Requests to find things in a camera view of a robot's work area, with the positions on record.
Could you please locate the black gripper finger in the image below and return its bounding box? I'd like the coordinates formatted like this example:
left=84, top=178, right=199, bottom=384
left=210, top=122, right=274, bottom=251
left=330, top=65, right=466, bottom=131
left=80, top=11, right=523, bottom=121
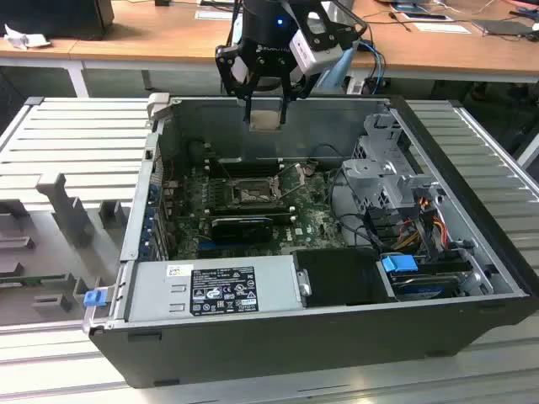
left=215, top=43, right=256, bottom=124
left=279, top=70, right=318, bottom=125

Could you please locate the silver square CPU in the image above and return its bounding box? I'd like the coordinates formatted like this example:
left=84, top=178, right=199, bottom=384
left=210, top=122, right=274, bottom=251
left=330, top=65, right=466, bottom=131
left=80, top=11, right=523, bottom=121
left=248, top=109, right=283, bottom=133

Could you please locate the thin wire locking lever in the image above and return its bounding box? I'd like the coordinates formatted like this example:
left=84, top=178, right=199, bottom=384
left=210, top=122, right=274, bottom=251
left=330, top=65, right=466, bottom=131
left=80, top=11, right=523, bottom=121
left=218, top=161, right=236, bottom=187
left=277, top=182, right=308, bottom=202

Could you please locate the black RAM slot bank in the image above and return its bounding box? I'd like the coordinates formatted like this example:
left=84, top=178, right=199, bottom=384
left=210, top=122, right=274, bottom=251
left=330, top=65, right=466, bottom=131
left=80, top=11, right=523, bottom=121
left=205, top=201, right=294, bottom=224
left=208, top=156, right=281, bottom=178

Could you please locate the CPU socket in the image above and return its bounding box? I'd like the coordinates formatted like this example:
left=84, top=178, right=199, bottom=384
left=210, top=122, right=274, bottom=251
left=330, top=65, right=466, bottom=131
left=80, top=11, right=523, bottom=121
left=228, top=176, right=281, bottom=206

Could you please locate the white paper sheet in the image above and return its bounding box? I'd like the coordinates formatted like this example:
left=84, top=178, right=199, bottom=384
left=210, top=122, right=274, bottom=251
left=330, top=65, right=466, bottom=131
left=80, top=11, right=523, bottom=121
left=195, top=8, right=239, bottom=21
left=412, top=20, right=471, bottom=34

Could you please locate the wooden desk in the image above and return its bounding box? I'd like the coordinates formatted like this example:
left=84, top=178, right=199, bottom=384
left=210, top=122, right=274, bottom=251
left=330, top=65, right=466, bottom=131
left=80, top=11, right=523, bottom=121
left=0, top=0, right=539, bottom=83

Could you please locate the black round capacitor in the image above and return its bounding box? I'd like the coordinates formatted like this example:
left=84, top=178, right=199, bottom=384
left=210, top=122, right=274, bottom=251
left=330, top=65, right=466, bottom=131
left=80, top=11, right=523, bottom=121
left=187, top=141, right=206, bottom=164

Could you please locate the grey metal disk bay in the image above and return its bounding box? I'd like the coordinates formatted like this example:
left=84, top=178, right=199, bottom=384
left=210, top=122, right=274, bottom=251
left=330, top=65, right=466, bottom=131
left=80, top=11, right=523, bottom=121
left=340, top=112, right=447, bottom=211

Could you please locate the green motherboard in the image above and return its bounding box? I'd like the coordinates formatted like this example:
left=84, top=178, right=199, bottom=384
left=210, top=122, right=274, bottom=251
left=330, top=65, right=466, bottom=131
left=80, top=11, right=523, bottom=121
left=162, top=162, right=367, bottom=260

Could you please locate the dark smartphone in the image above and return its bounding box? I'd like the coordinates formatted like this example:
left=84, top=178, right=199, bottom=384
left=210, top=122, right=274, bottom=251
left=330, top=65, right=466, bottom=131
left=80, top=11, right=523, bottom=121
left=399, top=11, right=447, bottom=21

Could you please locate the black graphics card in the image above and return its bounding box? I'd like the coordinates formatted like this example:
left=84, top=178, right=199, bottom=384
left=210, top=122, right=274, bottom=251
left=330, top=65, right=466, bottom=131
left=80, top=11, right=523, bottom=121
left=210, top=216, right=274, bottom=245

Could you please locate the black box on desk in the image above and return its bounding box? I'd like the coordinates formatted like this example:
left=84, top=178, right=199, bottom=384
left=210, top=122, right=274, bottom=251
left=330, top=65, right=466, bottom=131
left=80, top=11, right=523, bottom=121
left=0, top=0, right=115, bottom=41

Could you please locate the blue disk carrier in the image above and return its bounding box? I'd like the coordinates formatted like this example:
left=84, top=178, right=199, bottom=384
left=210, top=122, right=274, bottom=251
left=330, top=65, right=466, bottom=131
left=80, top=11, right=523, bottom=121
left=381, top=254, right=418, bottom=274

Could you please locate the crumpled white paper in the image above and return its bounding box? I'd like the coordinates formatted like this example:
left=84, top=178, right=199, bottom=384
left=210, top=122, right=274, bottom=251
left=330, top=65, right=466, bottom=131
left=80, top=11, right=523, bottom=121
left=3, top=23, right=52, bottom=51

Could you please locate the grey parts rack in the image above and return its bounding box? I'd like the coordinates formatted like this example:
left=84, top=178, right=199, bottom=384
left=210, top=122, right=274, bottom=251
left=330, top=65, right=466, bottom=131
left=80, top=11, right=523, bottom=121
left=0, top=172, right=136, bottom=325

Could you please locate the black notebook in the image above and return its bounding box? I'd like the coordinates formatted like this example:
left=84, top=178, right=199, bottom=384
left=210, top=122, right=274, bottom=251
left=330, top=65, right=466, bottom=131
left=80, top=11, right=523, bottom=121
left=471, top=19, right=538, bottom=38

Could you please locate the hard disk drive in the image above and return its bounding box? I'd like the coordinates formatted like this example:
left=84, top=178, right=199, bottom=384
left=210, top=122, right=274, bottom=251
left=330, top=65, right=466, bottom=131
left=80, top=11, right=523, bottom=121
left=389, top=271, right=460, bottom=302

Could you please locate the grey power supply unit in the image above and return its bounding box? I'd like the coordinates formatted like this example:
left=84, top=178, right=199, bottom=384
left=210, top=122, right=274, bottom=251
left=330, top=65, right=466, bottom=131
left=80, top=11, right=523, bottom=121
left=125, top=255, right=307, bottom=323

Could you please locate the black open PC case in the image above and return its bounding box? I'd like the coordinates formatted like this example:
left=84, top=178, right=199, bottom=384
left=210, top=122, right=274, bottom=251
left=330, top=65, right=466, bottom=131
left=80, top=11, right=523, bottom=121
left=82, top=93, right=539, bottom=391

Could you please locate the large silver wrist camera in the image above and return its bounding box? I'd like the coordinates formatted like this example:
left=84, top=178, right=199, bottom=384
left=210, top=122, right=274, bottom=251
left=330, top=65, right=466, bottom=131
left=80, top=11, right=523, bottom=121
left=290, top=10, right=353, bottom=77

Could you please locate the blue cable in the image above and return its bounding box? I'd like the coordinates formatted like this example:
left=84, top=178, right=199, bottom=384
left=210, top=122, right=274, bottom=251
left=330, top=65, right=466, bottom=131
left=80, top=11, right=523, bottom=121
left=357, top=40, right=387, bottom=92

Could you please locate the black internal cable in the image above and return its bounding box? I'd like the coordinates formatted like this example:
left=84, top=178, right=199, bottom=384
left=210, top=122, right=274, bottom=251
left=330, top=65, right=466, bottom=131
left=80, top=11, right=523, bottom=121
left=328, top=145, right=380, bottom=249

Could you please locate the orange yellow wire bundle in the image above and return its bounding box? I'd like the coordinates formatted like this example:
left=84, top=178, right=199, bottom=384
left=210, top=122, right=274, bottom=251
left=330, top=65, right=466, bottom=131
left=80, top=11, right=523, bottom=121
left=395, top=197, right=448, bottom=253

